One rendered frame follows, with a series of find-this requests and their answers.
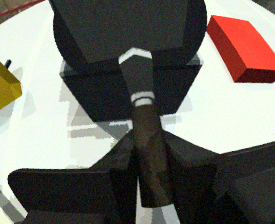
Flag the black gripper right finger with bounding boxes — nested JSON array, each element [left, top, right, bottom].
[[162, 129, 275, 224]]

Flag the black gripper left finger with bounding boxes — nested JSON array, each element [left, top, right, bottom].
[[7, 129, 137, 224]]

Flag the black l-shaped bar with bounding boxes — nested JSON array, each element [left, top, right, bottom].
[[4, 60, 12, 68]]

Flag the red rectangular block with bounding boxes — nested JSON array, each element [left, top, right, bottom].
[[206, 15, 275, 84]]

